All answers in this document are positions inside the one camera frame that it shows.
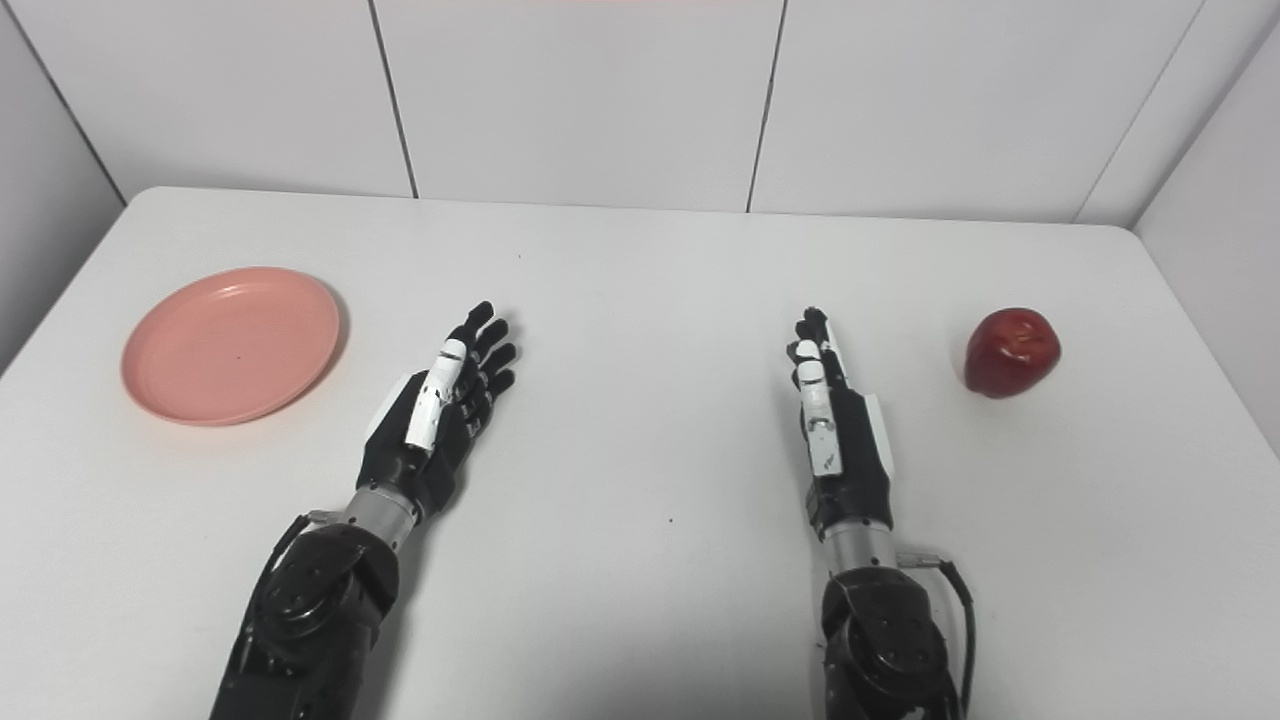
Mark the pink round plate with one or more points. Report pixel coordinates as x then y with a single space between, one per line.
230 345

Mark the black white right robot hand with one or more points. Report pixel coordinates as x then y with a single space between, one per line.
855 470

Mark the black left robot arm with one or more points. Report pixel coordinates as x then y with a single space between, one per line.
310 610

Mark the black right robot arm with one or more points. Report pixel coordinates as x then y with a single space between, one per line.
885 640

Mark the red apple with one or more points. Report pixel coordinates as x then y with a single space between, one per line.
1010 355

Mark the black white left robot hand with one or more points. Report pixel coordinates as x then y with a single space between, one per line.
395 455

